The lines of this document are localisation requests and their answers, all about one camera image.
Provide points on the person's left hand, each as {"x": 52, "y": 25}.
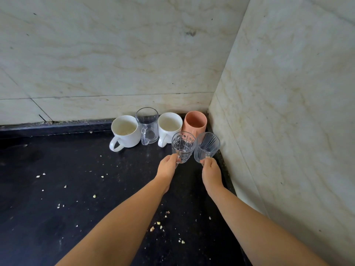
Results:
{"x": 165, "y": 170}

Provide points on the person's right hand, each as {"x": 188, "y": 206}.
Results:
{"x": 211, "y": 174}

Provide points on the person's left thumb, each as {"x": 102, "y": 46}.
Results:
{"x": 172, "y": 158}

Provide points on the person's right forearm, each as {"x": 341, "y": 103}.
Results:
{"x": 258, "y": 232}

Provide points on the white ceramic mug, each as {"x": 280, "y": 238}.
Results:
{"x": 168, "y": 129}
{"x": 126, "y": 132}

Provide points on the pink ceramic cup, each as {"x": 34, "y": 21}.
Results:
{"x": 195, "y": 123}

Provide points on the clear ribbed drinking glass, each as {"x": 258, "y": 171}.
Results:
{"x": 205, "y": 146}

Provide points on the clear patterned drinking glass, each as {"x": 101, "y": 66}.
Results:
{"x": 182, "y": 146}

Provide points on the clear glass mug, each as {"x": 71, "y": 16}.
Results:
{"x": 147, "y": 125}

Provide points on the person's left forearm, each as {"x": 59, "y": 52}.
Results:
{"x": 119, "y": 227}

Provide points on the person's right thumb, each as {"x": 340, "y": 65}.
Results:
{"x": 205, "y": 161}

